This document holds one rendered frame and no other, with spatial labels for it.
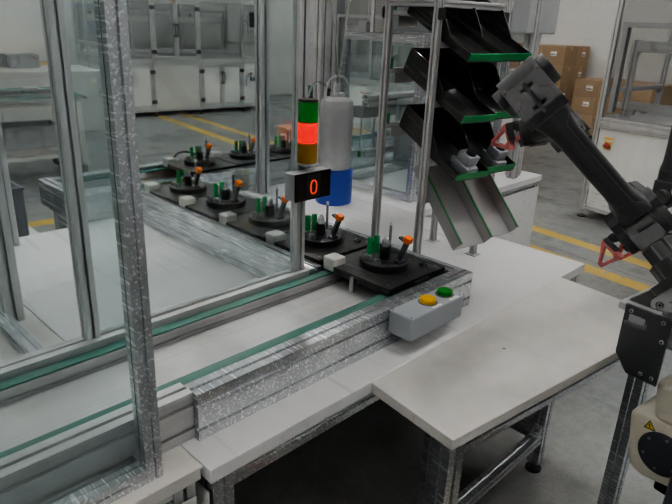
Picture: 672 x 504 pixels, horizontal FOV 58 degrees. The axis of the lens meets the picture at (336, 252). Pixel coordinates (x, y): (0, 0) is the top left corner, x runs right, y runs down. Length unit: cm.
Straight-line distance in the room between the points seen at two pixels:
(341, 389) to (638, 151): 467
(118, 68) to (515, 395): 101
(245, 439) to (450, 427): 40
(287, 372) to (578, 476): 161
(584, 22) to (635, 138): 571
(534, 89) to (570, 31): 1026
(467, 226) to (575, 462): 121
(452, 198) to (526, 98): 83
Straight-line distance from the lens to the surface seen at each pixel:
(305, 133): 151
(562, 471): 265
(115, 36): 87
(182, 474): 114
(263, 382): 124
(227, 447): 119
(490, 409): 134
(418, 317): 144
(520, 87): 113
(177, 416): 116
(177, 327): 141
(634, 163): 575
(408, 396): 133
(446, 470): 131
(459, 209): 189
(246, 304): 150
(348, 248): 180
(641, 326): 147
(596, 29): 1113
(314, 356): 132
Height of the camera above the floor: 160
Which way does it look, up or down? 21 degrees down
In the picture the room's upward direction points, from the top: 2 degrees clockwise
